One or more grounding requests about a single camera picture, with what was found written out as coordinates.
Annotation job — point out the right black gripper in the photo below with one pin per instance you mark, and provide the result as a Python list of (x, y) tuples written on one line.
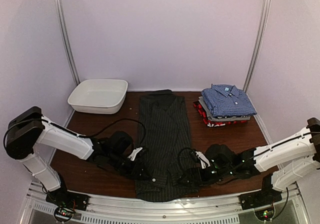
[(191, 173)]

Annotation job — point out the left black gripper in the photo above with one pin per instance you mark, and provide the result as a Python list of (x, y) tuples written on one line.
[(135, 171)]

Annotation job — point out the black pinstriped long sleeve shirt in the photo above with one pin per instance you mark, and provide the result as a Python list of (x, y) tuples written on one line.
[(166, 134)]

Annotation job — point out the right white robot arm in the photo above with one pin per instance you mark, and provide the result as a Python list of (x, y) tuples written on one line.
[(301, 151)]

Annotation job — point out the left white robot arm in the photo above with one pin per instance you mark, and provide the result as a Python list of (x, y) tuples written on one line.
[(32, 128)]

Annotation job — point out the red black folded shirt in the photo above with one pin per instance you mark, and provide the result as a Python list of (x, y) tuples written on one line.
[(214, 124)]

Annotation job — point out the white plastic tub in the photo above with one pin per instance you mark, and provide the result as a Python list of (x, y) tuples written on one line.
[(99, 96)]

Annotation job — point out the grey folded shirt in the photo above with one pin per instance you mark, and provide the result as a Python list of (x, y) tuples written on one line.
[(225, 117)]

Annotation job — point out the blue checked folded shirt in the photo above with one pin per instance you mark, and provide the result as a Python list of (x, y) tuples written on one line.
[(225, 100)]

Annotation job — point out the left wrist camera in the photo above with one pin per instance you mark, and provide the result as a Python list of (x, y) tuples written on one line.
[(137, 153)]

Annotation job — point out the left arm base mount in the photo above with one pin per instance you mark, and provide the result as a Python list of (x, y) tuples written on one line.
[(67, 202)]

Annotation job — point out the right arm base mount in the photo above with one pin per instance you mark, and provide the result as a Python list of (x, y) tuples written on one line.
[(263, 201)]

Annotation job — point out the front aluminium rail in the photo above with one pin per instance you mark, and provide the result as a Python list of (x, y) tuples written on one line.
[(221, 209)]

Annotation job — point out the left aluminium frame post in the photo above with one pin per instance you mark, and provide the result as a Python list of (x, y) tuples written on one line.
[(66, 41)]

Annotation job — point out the aluminium frame post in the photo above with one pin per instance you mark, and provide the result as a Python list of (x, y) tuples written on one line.
[(265, 10), (66, 41)]

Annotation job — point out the right aluminium frame post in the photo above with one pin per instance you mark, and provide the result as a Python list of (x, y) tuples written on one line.
[(265, 10)]

